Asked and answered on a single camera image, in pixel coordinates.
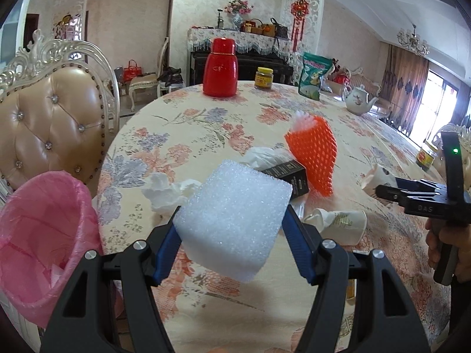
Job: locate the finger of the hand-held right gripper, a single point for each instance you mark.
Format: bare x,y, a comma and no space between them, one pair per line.
423,185
390,194

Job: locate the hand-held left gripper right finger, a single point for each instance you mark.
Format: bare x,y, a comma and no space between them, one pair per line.
298,244

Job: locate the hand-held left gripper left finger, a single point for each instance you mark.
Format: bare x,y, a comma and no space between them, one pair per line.
166,250

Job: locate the white foam block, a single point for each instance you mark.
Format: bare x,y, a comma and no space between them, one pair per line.
231,217

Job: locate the orange foam net sleeve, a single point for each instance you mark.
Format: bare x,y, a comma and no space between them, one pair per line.
316,154

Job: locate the white plastic bag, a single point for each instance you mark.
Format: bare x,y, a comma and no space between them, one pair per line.
265,156

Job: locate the white foam net sleeve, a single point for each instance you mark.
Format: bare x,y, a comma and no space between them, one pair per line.
301,121

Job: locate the pink bag trash bin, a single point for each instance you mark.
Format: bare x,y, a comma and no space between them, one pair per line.
40,235

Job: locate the person's right hand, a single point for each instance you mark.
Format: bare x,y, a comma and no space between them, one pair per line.
432,241

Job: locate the yellow label glass jar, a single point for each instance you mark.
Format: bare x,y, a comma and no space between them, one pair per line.
426,156

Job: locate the crushed white paper cup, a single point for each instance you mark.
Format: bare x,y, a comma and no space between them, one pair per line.
342,224

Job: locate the crumpled white tissue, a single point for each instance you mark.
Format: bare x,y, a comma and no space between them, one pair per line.
165,195

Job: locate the small black box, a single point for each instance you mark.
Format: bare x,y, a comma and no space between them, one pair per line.
287,172

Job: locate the white floral teapot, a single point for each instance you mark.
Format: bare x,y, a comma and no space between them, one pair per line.
357,101

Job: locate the brown patterned curtain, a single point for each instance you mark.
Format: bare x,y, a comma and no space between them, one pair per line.
403,84

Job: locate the white ornate sofa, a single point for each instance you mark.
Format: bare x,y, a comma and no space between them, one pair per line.
362,79

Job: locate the floral tablecloth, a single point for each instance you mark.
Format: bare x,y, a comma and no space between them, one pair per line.
206,128

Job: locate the green snack bag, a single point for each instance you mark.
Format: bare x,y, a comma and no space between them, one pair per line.
312,79

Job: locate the crystal chandelier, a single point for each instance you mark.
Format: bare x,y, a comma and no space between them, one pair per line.
414,40

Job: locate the white upholstered stool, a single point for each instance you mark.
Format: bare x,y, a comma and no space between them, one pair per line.
141,84

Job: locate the yellow lid brown jar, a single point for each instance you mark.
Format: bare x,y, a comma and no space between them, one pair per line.
263,79

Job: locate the black bag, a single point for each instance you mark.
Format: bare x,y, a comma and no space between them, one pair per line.
171,76

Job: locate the beige tufted ornate chair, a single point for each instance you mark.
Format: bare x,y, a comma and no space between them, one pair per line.
48,117

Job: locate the red handbag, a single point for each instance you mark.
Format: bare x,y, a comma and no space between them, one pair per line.
131,71

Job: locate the red thermos flask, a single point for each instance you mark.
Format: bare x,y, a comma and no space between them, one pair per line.
220,71

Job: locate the black upright piano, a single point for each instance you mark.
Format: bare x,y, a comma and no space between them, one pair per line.
246,64

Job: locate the dark brown handbag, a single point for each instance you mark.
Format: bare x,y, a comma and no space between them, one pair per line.
280,28

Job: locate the white lace piano cover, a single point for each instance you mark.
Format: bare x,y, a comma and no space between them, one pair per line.
250,40

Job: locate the wicker basket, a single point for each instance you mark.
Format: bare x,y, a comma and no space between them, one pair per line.
257,26

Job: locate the pink flower vase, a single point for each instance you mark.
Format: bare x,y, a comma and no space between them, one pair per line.
238,13

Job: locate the red knot wall hanging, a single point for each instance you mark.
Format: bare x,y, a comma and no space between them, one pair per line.
300,11

